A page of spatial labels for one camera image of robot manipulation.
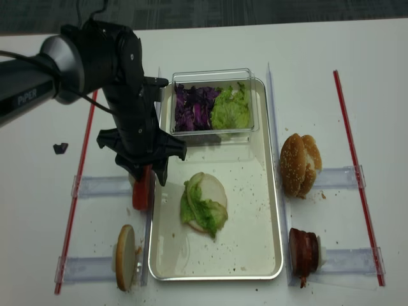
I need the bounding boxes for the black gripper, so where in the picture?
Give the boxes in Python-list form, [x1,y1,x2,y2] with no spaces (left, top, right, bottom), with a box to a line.
[97,81,187,186]

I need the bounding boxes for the red tomato slice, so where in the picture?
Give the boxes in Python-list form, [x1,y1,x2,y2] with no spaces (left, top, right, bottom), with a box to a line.
[132,165,152,211]

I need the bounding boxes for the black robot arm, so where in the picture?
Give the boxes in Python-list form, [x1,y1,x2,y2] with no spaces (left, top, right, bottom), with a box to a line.
[1,20,187,185]

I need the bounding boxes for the green lettuce leaf on bun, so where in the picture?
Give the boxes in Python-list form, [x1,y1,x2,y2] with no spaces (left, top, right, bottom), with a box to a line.
[180,172,229,239]

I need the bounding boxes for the green lettuce in container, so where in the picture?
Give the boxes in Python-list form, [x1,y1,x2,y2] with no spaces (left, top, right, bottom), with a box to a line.
[210,82,250,129]

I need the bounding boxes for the dark red meat patties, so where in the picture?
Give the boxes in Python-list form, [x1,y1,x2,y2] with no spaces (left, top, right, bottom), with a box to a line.
[289,228,320,288]

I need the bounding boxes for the left red strip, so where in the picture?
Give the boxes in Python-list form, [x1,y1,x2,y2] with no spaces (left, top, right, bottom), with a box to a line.
[54,105,95,296]

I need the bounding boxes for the red strip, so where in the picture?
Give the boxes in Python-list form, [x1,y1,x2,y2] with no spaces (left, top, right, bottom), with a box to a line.
[54,105,95,296]
[333,70,386,287]

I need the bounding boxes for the bottom bun on tray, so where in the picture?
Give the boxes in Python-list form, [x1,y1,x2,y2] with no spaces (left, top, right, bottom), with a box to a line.
[186,173,229,235]

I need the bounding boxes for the purple cabbage pieces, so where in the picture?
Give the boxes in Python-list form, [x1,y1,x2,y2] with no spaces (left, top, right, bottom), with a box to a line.
[174,84,222,132]

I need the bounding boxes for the standing plain bun half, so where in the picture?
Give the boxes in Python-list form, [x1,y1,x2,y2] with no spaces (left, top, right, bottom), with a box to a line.
[115,224,136,291]

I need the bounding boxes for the stray purple cabbage scrap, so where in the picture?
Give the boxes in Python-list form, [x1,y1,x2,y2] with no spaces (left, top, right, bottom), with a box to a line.
[53,143,69,155]

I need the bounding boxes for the clear plastic salad container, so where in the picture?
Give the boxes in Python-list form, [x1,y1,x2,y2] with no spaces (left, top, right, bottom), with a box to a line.
[168,68,259,146]

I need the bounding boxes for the right long clear divider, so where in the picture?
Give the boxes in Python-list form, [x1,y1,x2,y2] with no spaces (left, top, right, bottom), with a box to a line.
[266,62,299,287]

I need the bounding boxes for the sesame bun top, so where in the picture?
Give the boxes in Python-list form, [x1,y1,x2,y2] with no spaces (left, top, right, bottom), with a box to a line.
[280,133,306,197]

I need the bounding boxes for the torn bun half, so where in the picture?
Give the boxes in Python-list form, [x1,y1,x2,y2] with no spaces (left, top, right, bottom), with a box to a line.
[298,135,323,198]

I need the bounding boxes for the white patty holder block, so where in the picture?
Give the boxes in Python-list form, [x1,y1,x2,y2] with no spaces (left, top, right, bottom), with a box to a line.
[317,235,326,269]

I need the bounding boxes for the right red strip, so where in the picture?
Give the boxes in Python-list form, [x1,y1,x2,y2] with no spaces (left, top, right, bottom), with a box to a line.
[333,70,386,287]

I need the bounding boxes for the upper left clear rail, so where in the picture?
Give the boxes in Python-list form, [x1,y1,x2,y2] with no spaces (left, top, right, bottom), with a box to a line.
[71,176,133,198]

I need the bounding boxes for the clear rail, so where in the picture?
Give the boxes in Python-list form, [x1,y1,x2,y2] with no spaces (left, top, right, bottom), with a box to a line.
[312,165,366,190]
[318,247,386,275]
[54,256,116,284]
[71,176,133,198]

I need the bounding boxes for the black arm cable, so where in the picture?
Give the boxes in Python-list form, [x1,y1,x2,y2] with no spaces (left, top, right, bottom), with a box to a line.
[0,0,122,116]

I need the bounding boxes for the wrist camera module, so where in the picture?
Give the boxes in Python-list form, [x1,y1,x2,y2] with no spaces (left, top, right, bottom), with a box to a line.
[140,76,169,103]

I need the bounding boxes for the lower left clear rail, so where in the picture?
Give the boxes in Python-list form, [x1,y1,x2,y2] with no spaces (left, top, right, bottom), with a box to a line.
[54,256,116,284]

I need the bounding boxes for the upper right clear rail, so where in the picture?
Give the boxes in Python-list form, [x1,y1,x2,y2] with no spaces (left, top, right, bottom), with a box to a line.
[312,165,366,190]

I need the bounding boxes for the lower right clear rail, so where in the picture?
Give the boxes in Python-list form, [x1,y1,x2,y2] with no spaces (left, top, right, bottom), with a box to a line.
[318,247,386,275]

